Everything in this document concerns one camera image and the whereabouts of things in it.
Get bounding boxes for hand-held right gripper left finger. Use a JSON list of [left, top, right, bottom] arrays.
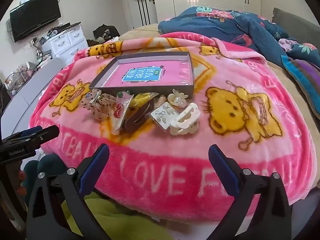
[[26, 144, 110, 240]]

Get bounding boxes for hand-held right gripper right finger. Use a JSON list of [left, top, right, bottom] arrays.
[[205, 144, 293, 240]]

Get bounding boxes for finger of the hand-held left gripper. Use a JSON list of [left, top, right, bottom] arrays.
[[4, 127, 44, 140], [10, 126, 60, 147]]

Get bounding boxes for brown hair clip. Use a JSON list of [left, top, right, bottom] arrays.
[[124, 97, 155, 132]]

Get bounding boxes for packet of yellow rings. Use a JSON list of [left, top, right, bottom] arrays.
[[130, 92, 159, 108]]

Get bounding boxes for earring card packet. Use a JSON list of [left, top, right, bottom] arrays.
[[150, 104, 179, 130]]

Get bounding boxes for pearl flower hair claw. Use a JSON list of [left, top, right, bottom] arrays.
[[167, 89, 187, 109]]

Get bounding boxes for shallow grey cardboard box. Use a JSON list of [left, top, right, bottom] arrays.
[[89, 52, 195, 99]]

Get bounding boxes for dark teal cloth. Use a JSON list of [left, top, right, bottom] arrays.
[[24, 154, 68, 200]]

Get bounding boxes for grey desk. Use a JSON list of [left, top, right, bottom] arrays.
[[0, 57, 63, 135]]

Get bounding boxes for pink bear printed blanket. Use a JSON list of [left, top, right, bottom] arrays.
[[29, 31, 318, 222]]

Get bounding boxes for desk clutter pile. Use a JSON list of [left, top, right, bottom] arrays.
[[5, 62, 38, 95]]

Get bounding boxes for cream hair claw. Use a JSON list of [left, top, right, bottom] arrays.
[[171, 121, 200, 137]]

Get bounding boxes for yellow-green garment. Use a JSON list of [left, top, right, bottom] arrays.
[[61, 191, 175, 240]]

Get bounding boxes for red beads in clear packet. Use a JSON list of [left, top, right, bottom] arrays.
[[111, 91, 134, 134]]

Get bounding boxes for white hair claw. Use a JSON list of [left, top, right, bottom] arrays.
[[170, 102, 201, 130]]

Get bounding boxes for white drawer cabinet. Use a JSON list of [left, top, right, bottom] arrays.
[[41, 22, 88, 60]]

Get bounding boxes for pink book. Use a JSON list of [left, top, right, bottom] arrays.
[[102, 59, 187, 87]]

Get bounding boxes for black television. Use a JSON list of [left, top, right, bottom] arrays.
[[9, 0, 62, 43]]

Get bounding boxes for black bag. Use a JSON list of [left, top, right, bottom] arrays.
[[93, 24, 120, 43]]

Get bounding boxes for purple teal striped blanket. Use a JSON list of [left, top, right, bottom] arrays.
[[281, 55, 320, 120]]

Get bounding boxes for blue floral quilt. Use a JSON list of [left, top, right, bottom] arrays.
[[158, 6, 320, 68]]

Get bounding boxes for grey headboard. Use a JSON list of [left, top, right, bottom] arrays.
[[271, 7, 320, 48]]

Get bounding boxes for white door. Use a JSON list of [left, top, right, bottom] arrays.
[[119, 0, 172, 29]]

